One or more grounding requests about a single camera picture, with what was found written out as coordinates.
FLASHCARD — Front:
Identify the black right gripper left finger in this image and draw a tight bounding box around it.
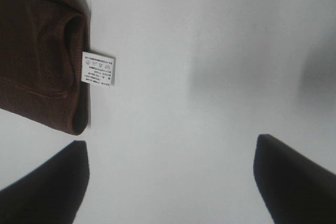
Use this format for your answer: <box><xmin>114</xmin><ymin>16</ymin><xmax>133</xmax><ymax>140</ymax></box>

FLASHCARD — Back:
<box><xmin>1</xmin><ymin>141</ymin><xmax>90</xmax><ymax>223</ymax></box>

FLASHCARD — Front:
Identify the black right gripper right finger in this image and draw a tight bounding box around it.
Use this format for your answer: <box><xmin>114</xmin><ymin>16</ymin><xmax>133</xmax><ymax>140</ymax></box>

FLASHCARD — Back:
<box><xmin>253</xmin><ymin>134</ymin><xmax>335</xmax><ymax>223</ymax></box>

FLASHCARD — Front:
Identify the brown towel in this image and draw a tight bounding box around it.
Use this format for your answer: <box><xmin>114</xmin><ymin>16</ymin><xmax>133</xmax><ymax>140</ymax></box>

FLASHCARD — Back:
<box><xmin>1</xmin><ymin>0</ymin><xmax>88</xmax><ymax>135</ymax></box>

